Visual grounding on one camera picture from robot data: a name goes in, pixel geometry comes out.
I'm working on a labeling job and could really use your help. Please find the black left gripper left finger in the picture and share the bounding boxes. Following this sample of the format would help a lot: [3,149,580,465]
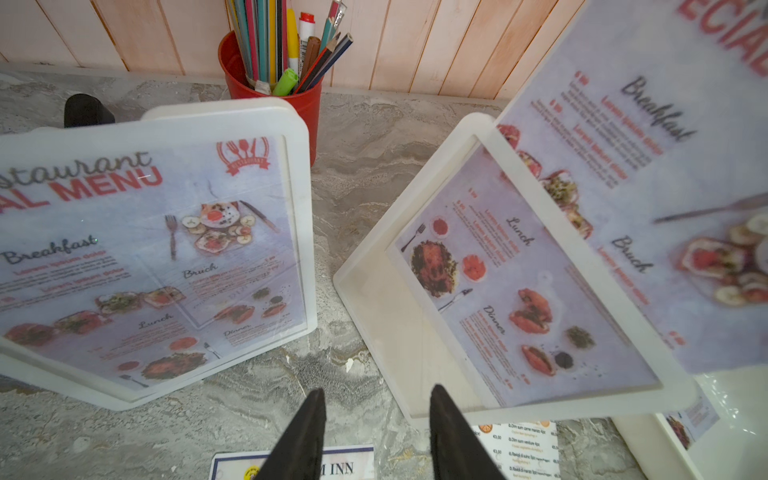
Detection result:
[255,388,327,480]

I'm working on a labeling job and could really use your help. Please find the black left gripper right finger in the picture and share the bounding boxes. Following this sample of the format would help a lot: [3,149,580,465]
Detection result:
[429,384,505,480]

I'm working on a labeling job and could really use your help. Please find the dim sum inn menu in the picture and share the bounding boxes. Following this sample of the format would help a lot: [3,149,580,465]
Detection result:
[472,421,561,479]
[209,445,375,480]

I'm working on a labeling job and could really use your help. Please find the Dim Sum Inn menu front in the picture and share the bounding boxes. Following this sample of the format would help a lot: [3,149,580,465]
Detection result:
[472,421,561,479]

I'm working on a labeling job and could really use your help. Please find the white menu holder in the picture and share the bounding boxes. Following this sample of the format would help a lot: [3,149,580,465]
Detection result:
[1,98,317,411]
[334,113,696,428]

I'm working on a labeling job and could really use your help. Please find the special menu sheet top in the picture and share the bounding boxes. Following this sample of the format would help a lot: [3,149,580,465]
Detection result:
[1,136,311,398]

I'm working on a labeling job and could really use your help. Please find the special menu sheet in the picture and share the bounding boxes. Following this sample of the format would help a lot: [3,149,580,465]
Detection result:
[1,136,311,398]
[663,391,720,450]
[392,0,768,409]

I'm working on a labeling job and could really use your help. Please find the white plastic tray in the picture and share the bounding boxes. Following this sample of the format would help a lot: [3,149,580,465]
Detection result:
[613,365,767,479]

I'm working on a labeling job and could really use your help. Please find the red metal pen cup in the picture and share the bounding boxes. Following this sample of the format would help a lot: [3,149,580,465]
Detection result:
[218,31,322,166]

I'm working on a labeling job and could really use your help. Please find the pencils and pens bundle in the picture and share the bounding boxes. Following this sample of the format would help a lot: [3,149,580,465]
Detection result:
[218,0,353,98]

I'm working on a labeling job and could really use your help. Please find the blue stapler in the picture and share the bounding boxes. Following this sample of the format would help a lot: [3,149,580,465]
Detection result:
[63,93,116,128]

